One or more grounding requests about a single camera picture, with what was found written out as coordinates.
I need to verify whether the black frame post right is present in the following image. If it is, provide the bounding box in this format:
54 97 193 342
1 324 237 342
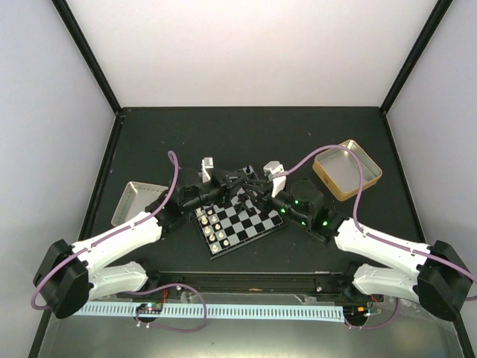
380 0 453 115

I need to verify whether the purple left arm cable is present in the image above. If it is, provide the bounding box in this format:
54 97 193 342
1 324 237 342
31 150 180 310

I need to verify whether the black mounting rail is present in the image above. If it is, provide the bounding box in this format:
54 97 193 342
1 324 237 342
139 272 383 304

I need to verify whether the row of white chess pieces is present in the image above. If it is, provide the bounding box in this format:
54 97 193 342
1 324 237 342
195 205 232 256

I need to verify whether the black white chess board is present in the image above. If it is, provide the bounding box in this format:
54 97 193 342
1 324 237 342
192 189 285 260

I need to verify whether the black frame post left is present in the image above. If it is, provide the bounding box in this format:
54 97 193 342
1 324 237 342
51 0 121 115

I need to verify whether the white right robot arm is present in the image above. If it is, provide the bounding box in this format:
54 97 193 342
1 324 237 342
244 177 473 321

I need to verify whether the light blue cable duct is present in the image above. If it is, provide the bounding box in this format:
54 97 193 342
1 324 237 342
75 301 345 323

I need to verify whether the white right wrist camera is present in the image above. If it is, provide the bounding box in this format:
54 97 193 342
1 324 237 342
263 160 286 198

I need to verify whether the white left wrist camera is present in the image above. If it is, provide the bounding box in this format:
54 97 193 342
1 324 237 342
201 157 214 183

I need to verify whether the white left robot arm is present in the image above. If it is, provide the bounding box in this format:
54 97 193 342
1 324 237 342
33 168 247 319

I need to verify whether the gold metal tin tray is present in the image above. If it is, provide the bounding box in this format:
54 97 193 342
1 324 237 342
312 139 382 201

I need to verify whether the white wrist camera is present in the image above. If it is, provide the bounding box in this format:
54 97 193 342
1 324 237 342
263 160 286 198
201 157 214 183

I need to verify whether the black frame post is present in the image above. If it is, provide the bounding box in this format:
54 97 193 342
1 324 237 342
51 0 121 115
380 0 453 115

